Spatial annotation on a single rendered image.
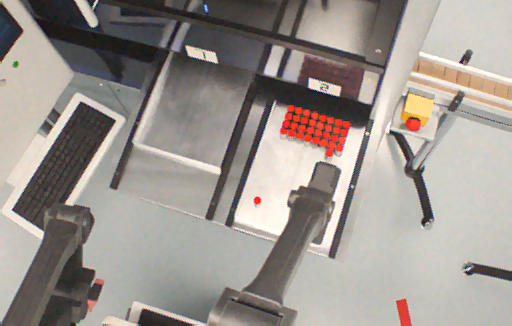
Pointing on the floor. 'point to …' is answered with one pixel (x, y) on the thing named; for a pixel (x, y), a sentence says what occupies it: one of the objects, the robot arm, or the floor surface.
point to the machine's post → (405, 49)
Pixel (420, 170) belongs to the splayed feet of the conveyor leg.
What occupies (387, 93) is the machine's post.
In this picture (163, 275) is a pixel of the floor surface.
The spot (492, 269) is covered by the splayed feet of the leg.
